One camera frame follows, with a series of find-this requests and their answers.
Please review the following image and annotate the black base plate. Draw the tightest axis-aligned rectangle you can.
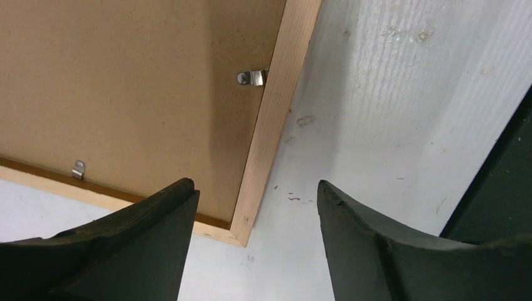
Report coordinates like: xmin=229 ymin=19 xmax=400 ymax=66
xmin=440 ymin=92 xmax=531 ymax=245

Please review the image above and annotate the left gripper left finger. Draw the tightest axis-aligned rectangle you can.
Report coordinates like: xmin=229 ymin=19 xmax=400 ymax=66
xmin=1 ymin=178 xmax=200 ymax=300

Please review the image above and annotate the wooden picture frame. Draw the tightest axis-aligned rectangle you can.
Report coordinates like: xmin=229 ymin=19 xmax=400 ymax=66
xmin=1 ymin=1 xmax=322 ymax=248

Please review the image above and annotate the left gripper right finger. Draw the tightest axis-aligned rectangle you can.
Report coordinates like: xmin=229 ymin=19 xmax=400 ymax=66
xmin=317 ymin=180 xmax=531 ymax=300

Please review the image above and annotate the brown backing board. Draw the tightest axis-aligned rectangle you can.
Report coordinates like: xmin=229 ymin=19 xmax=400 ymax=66
xmin=1 ymin=1 xmax=285 ymax=221

